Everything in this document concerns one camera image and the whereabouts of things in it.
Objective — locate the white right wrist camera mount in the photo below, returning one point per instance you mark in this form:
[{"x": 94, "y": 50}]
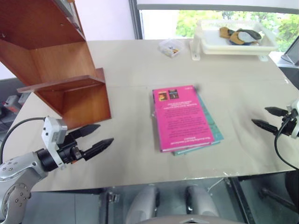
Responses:
[{"x": 296, "y": 116}]

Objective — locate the metal table hinge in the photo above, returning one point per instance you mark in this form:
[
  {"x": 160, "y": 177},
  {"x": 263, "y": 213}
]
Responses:
[{"x": 113, "y": 196}]

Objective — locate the small clear plastic box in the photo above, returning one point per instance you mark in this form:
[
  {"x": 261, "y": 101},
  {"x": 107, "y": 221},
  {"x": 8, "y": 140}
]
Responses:
[{"x": 169, "y": 47}]

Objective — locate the dark laptop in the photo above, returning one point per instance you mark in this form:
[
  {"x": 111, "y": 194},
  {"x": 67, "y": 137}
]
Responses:
[{"x": 292, "y": 53}]

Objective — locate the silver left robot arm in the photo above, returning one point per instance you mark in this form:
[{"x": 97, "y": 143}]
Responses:
[{"x": 18, "y": 177}]

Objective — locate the teal book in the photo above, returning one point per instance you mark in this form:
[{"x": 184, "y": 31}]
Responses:
[{"x": 213, "y": 123}]

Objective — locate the pink book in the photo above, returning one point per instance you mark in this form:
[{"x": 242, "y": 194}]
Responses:
[{"x": 181, "y": 119}]

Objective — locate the brown wooden bookshelf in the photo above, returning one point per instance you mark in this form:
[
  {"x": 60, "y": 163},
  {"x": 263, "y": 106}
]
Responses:
[{"x": 58, "y": 58}]

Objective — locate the grey rounded robot leg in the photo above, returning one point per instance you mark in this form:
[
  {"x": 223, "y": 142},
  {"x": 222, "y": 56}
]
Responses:
[
  {"x": 142, "y": 201},
  {"x": 202, "y": 200}
]

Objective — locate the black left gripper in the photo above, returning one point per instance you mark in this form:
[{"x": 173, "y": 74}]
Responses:
[{"x": 69, "y": 149}]

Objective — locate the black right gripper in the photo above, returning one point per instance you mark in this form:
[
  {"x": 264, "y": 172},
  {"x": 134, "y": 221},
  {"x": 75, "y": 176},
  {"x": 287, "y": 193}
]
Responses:
[{"x": 287, "y": 124}]

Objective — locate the black tube under table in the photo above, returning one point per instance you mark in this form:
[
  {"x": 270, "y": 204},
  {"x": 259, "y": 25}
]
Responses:
[{"x": 278, "y": 197}]

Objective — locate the tan work glove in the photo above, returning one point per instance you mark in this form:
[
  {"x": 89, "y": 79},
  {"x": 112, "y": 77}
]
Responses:
[{"x": 225, "y": 32}]

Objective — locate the grey and red device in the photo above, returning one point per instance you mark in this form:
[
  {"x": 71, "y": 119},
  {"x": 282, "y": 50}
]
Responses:
[{"x": 10, "y": 101}]

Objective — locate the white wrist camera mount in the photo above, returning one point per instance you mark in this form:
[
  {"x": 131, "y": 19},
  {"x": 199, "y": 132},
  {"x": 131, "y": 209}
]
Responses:
[
  {"x": 296, "y": 116},
  {"x": 52, "y": 131}
]

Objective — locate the white plastic tray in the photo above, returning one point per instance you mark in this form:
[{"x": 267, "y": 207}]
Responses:
[{"x": 236, "y": 45}]

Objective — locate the white tray stand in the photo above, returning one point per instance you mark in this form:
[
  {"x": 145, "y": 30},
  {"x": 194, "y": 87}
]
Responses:
[{"x": 195, "y": 50}]

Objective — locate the dark window frame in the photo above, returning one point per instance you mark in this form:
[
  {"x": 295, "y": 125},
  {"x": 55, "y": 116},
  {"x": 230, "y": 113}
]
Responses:
[{"x": 135, "y": 19}]

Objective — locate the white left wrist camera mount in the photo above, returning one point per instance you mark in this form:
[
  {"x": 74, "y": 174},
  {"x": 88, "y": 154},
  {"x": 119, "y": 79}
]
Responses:
[{"x": 52, "y": 131}]

